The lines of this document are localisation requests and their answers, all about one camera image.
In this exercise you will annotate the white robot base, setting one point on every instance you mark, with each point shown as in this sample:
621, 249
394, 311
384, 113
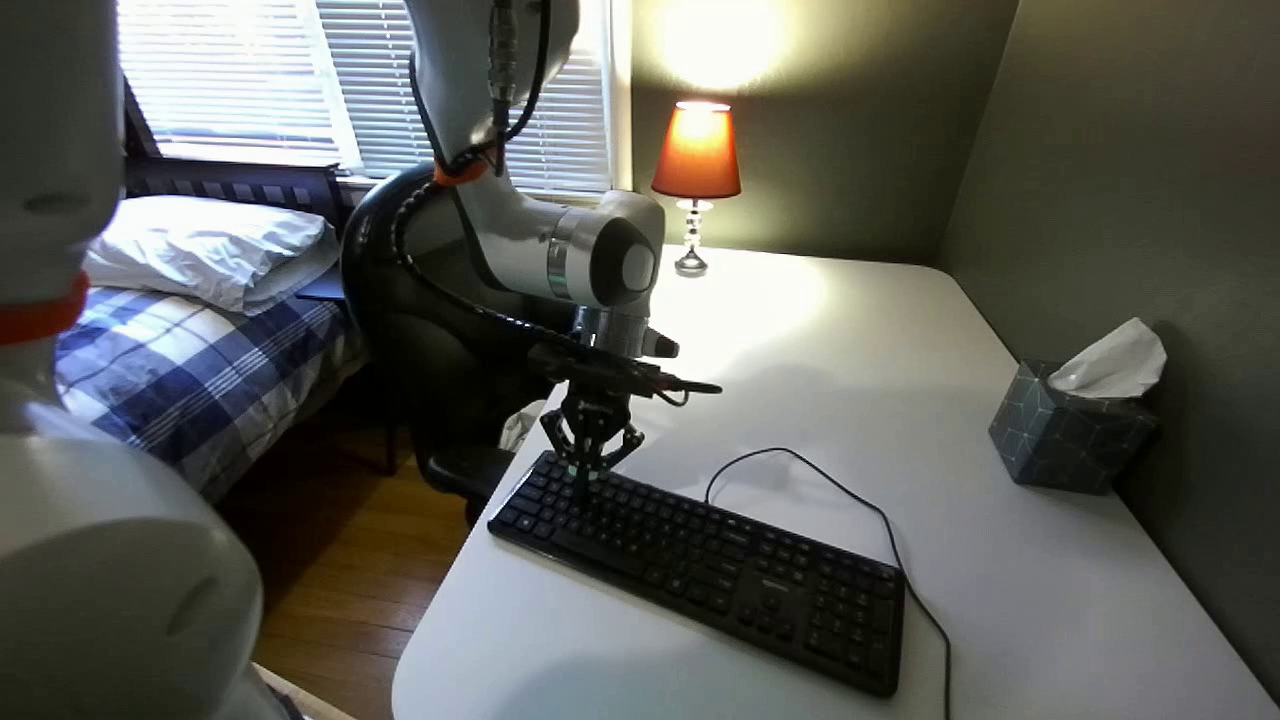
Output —
121, 594

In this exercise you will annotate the teal tissue box left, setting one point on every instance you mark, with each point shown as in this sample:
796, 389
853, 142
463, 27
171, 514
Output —
1081, 424

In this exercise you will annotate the blue plaid bed cover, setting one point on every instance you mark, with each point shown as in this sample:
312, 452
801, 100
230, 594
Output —
195, 386

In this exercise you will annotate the white folding table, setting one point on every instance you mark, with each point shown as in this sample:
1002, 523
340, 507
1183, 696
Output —
844, 402

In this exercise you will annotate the white pillow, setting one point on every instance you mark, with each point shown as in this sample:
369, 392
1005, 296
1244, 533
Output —
225, 255

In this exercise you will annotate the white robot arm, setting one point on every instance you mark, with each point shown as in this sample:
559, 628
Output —
478, 74

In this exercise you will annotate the black office chair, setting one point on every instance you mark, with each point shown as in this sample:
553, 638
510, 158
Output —
421, 307

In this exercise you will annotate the orange shade table lamp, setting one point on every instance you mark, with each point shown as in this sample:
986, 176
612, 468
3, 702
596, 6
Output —
698, 160

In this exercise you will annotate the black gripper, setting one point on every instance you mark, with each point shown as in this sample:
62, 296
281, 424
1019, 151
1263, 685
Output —
592, 424

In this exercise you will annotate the black computer keyboard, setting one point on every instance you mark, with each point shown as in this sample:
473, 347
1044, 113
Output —
804, 603

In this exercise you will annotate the white window blinds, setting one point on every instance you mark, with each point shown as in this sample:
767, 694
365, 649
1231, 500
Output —
327, 80

